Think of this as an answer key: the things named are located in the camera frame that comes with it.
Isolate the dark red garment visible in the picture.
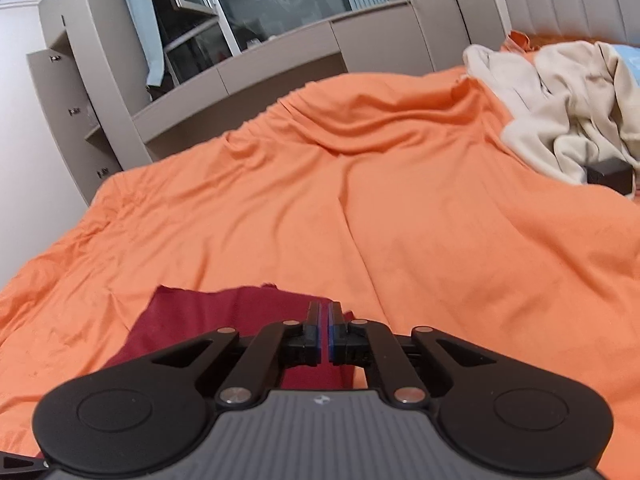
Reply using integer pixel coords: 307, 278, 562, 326
34, 284, 357, 461

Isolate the cream white clothes pile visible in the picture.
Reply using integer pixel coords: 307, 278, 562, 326
463, 41, 639, 184

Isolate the orange bed sheet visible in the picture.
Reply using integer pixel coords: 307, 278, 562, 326
1, 66, 639, 479

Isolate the small black box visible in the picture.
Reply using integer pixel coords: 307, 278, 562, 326
586, 158, 636, 196

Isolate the light blue cloth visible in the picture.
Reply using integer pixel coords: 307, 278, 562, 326
614, 44, 640, 81

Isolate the window with light blue curtain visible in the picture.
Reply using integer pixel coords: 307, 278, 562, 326
125, 0, 387, 98

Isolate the beige padded headboard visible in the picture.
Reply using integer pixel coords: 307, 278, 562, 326
506, 0, 640, 46

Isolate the grey wall cabinet unit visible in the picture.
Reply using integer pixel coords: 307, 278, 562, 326
27, 0, 509, 202

